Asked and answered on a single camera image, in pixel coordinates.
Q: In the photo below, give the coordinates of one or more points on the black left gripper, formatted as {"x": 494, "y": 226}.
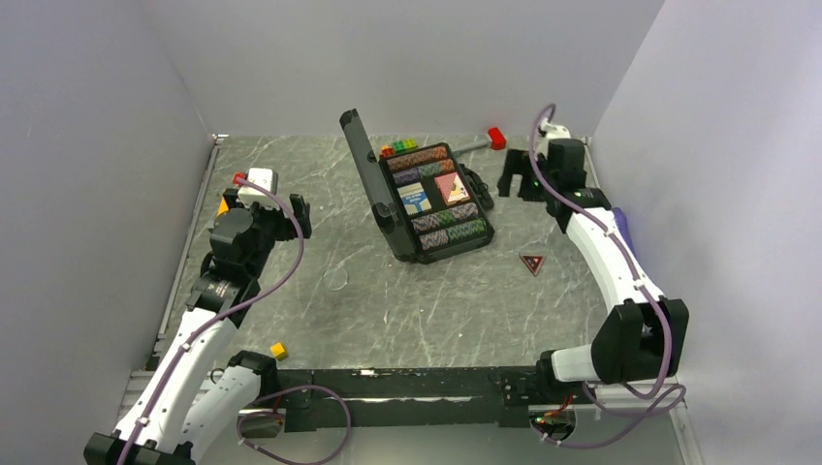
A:
{"x": 287, "y": 230}

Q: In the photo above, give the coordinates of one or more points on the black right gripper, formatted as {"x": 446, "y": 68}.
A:
{"x": 518, "y": 163}

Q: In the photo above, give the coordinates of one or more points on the red playing card deck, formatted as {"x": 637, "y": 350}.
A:
{"x": 452, "y": 188}

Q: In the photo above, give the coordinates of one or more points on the clear round plastic disc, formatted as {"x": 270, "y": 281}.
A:
{"x": 336, "y": 278}

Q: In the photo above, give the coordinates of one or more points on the red triangular dealer button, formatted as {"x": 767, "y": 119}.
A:
{"x": 533, "y": 262}

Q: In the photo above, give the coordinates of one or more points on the blue texas holdem card deck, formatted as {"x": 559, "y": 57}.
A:
{"x": 414, "y": 198}

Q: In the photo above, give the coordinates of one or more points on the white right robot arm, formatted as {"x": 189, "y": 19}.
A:
{"x": 643, "y": 332}

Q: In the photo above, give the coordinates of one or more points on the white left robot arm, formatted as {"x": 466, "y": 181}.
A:
{"x": 174, "y": 421}

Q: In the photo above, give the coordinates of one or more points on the red headed toy hammer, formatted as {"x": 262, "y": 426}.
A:
{"x": 494, "y": 139}

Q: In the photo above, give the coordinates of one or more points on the yellow orange duplo brick tower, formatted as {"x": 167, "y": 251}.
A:
{"x": 223, "y": 207}

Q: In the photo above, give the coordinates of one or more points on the blue green purple chip row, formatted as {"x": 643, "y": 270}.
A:
{"x": 446, "y": 218}

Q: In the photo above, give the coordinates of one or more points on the purple green orange chip row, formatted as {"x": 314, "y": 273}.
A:
{"x": 416, "y": 174}

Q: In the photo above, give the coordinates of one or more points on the black poker chip case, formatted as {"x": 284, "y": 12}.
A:
{"x": 386, "y": 207}

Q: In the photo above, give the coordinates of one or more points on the purple cylindrical flashlight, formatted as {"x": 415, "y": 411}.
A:
{"x": 623, "y": 227}

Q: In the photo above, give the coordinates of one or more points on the pink green chip row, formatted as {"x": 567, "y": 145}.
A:
{"x": 454, "y": 234}

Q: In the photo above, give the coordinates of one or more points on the orange black chip row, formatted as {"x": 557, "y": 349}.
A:
{"x": 411, "y": 160}

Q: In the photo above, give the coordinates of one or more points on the small yellow cube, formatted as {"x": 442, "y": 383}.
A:
{"x": 279, "y": 351}

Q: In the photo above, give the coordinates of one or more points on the colourful toy brick stack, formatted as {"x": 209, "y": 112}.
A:
{"x": 397, "y": 147}

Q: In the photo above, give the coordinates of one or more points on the black base crossbar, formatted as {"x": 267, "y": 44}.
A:
{"x": 506, "y": 396}

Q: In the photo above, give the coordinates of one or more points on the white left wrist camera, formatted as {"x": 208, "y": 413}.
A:
{"x": 255, "y": 186}

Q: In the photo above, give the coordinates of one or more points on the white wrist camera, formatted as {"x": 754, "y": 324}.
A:
{"x": 255, "y": 186}
{"x": 546, "y": 132}

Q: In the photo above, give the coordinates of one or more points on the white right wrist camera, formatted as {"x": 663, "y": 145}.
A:
{"x": 546, "y": 132}

